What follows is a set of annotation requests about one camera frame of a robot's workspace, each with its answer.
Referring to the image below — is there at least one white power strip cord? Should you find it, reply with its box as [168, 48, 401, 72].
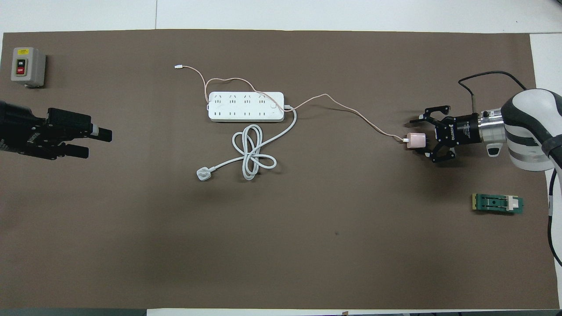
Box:
[196, 104, 298, 182]

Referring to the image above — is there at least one white power strip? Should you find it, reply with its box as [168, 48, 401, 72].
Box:
[208, 91, 285, 122]

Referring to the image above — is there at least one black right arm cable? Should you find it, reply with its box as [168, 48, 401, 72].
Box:
[458, 72, 562, 267]

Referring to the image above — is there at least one grey on-off switch box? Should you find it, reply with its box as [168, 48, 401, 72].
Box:
[11, 47, 47, 88]

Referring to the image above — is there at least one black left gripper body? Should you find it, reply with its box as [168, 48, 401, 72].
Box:
[0, 100, 94, 161]

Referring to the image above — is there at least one pink charging cable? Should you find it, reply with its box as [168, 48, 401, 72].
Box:
[174, 65, 410, 143]

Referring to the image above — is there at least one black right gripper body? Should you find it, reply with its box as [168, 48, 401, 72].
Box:
[439, 112, 483, 147]

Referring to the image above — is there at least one brown table mat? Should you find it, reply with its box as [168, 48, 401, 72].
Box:
[0, 29, 560, 310]

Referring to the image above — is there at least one pink usb charger block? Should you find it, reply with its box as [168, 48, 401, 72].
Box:
[404, 132, 426, 150]

